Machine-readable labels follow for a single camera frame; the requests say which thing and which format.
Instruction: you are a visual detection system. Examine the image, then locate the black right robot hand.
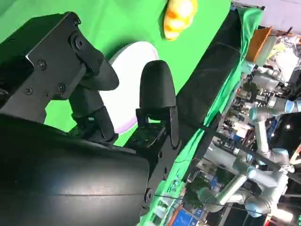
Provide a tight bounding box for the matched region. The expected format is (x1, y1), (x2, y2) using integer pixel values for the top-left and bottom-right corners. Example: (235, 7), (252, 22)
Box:
(0, 11), (182, 226)

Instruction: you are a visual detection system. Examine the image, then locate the green table cloth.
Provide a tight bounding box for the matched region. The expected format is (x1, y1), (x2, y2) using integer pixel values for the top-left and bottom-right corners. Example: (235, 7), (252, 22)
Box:
(0, 0), (265, 226)

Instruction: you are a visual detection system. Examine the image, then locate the orange box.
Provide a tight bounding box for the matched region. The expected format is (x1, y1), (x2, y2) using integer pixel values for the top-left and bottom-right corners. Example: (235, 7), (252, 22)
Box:
(245, 26), (273, 63)

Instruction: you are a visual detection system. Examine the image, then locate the lilac plate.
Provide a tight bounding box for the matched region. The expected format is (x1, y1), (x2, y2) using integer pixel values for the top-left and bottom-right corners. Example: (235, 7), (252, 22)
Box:
(100, 41), (159, 135)

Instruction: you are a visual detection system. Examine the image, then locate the black backdrop curtain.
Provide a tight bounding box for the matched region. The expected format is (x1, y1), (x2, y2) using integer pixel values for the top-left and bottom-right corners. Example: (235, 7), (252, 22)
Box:
(175, 9), (243, 129)

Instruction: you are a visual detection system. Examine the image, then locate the large orange white bread roll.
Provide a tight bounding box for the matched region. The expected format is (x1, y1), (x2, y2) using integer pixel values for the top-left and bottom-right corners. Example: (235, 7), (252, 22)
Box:
(164, 0), (198, 42)

